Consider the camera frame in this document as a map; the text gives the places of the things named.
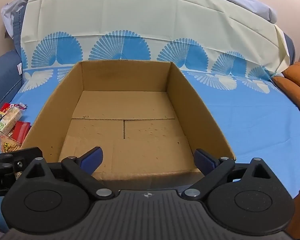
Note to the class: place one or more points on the tan biscuit packet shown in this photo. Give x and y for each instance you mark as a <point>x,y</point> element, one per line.
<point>9,143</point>

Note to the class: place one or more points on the light blue cloth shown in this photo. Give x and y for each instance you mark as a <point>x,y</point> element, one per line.
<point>12,12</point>

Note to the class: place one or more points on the orange cushion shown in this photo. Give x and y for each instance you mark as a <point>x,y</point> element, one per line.
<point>292,95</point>
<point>298,76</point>

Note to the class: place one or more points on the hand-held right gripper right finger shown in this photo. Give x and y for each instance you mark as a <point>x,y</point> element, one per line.
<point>203,158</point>

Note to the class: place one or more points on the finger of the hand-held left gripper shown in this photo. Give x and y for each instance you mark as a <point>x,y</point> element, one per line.
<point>27,155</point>

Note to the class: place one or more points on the small red snack packet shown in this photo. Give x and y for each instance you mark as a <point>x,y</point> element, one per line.
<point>6,107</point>

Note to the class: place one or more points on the blue fan-print sheet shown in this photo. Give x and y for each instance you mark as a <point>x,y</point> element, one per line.
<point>252,120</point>

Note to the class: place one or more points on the cardboard box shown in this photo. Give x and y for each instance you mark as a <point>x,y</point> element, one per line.
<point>140,105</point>

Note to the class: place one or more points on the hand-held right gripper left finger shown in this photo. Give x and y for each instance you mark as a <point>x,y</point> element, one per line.
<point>93,156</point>

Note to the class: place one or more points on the red snack packet orange figure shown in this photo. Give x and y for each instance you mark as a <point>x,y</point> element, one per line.
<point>21,130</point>

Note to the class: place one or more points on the clear green-label puffed snack pack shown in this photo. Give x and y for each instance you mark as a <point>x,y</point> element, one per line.
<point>9,120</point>

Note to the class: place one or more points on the white sofa label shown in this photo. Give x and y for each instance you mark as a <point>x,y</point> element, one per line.
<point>19,68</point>

